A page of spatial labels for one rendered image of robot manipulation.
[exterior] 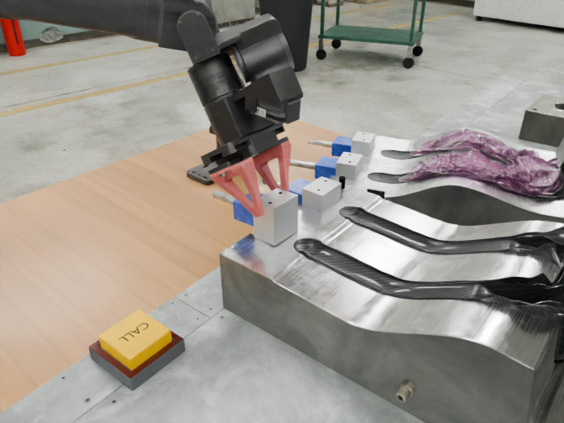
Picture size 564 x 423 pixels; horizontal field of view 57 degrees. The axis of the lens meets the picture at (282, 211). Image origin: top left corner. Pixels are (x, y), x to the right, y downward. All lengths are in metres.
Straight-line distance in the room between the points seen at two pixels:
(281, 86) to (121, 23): 0.19
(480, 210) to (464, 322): 0.36
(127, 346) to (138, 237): 0.29
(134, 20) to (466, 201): 0.55
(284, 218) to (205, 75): 0.20
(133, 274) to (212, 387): 0.26
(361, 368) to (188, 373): 0.20
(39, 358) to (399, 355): 0.42
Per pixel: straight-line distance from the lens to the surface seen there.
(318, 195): 0.73
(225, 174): 0.65
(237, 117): 0.63
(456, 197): 0.85
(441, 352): 0.53
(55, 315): 0.76
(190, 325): 0.70
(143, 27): 0.63
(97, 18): 0.64
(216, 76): 0.65
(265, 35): 0.66
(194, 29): 0.63
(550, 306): 0.54
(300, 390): 0.61
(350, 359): 0.60
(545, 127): 1.32
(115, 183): 1.07
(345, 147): 1.02
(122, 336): 0.64
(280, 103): 0.59
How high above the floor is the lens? 1.27
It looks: 30 degrees down
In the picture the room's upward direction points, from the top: straight up
